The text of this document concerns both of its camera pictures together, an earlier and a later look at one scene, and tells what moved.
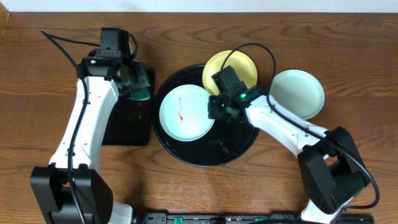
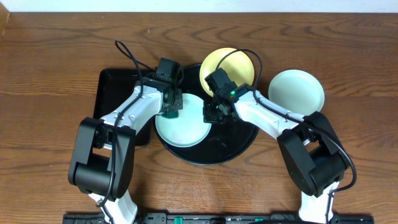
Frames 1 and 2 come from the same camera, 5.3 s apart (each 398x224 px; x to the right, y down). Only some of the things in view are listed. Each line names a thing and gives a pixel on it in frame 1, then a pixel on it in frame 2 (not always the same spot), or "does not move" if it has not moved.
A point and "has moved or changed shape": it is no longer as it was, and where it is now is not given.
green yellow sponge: (140, 94) has moved or changed shape
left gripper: (143, 78) → (179, 96)
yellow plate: (242, 66) does not move
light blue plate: (183, 112) has moved or changed shape
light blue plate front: (300, 91) does not move
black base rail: (241, 218) does not move
